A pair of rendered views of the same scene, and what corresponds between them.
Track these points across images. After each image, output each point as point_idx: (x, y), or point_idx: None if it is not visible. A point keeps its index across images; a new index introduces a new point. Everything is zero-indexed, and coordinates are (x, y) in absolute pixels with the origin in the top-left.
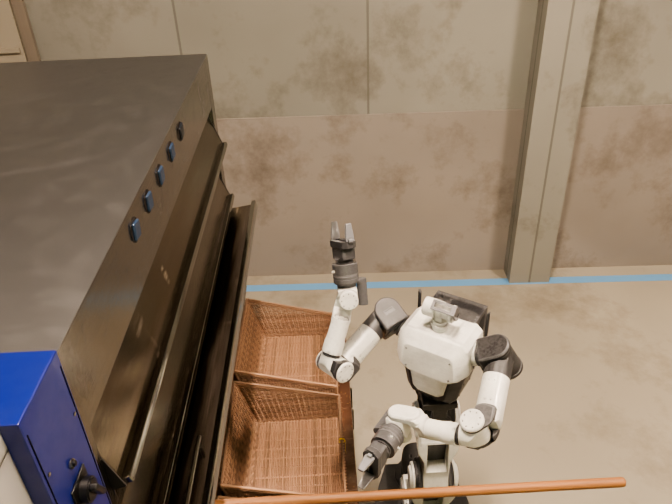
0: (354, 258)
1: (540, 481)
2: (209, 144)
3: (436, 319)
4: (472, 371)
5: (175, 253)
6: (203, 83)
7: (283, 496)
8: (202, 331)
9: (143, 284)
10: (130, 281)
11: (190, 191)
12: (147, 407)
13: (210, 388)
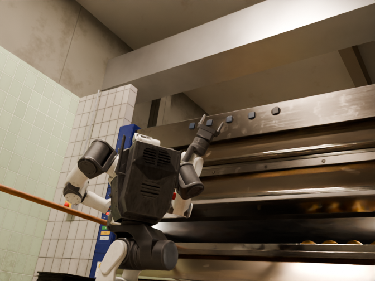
0: (196, 134)
1: (24, 192)
2: (355, 134)
3: None
4: (116, 196)
5: (224, 153)
6: (365, 96)
7: None
8: (217, 195)
9: (186, 144)
10: (178, 137)
11: (278, 143)
12: None
13: None
